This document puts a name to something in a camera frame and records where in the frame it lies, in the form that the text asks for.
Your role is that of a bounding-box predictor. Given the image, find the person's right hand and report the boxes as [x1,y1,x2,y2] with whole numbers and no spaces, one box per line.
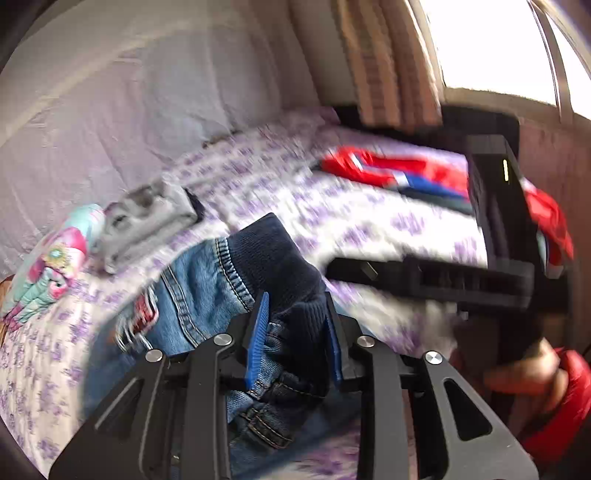
[450,339,570,418]

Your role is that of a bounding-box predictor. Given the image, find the blue denim pants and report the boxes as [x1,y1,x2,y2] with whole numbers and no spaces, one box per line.
[83,212,365,480]

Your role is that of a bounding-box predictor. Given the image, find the lilac lace wall cloth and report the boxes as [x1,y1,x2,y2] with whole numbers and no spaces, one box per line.
[0,0,356,278]

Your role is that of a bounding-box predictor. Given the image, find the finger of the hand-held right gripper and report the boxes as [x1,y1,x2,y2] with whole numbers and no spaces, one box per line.
[325,256,534,311]

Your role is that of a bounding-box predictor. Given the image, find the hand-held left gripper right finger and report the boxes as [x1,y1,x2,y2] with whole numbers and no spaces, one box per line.
[322,293,541,480]

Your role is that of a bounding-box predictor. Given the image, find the folded black garment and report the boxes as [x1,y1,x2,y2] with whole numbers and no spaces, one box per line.
[184,187,207,220]

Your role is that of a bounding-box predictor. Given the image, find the window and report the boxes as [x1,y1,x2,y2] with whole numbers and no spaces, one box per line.
[416,0,591,118]

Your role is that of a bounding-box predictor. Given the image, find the person's red-sleeved right forearm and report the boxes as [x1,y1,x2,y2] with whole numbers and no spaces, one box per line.
[519,348,591,460]

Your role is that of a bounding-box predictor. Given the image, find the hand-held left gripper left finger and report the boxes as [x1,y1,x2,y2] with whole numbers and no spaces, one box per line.
[48,291,273,480]

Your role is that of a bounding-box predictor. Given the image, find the black board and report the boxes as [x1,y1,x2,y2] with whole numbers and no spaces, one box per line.
[332,105,520,155]

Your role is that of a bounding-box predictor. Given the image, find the purple floral bed sheet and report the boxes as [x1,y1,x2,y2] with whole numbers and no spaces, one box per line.
[0,108,490,480]

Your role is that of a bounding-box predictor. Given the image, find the brick-pattern curtain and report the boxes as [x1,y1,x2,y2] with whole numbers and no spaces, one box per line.
[335,0,446,127]

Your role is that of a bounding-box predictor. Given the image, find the folded teal floral quilt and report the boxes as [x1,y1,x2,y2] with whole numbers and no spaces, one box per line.
[0,203,108,330]

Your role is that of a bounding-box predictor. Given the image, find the red and blue garment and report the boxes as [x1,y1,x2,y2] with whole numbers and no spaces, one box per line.
[321,147,575,278]

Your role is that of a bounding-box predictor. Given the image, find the folded grey garment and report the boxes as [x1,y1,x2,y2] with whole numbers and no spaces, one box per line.
[99,180,199,275]

